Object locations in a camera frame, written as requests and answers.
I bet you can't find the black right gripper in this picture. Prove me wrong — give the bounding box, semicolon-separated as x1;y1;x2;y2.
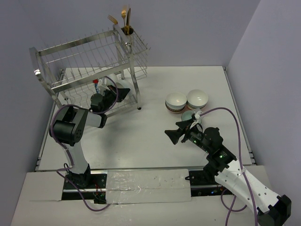
164;118;211;153

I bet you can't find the white bowl front stack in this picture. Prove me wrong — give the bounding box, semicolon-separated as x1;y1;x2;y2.
116;80;134;101

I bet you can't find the white bowl dark band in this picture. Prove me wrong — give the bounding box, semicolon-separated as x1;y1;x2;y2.
103;73;119;86

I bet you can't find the blue floral bowl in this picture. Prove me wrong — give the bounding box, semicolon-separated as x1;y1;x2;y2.
94;81;100;94

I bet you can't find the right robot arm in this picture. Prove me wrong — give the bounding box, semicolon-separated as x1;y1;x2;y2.
165;120;292;226

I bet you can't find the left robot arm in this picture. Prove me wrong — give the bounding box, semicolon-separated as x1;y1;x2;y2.
49;85;131;188

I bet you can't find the stainless steel dish rack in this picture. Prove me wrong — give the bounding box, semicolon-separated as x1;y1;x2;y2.
29;28;149;116

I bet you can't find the white bowl brown pattern stack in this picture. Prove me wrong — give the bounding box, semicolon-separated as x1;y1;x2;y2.
165;92;187;113

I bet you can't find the white bowl orange stack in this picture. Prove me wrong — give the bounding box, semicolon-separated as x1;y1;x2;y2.
187;89;209;110

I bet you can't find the perforated steel cutlery holder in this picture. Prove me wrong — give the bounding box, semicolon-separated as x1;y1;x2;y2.
113;24;133;53

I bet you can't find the gold knife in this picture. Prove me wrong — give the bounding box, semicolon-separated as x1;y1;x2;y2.
126;8;131;35

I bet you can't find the taped white cover sheet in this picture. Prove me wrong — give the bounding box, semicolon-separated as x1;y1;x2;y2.
106;169;191;204

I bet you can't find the gold fork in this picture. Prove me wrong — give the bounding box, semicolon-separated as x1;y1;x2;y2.
121;5;127;26

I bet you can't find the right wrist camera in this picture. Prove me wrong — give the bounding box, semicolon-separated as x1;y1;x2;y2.
190;108;203;129

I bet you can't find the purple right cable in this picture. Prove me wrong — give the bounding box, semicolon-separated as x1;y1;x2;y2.
199;107;259;226

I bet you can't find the black mounting rail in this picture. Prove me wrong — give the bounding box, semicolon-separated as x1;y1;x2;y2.
62;169;225;204

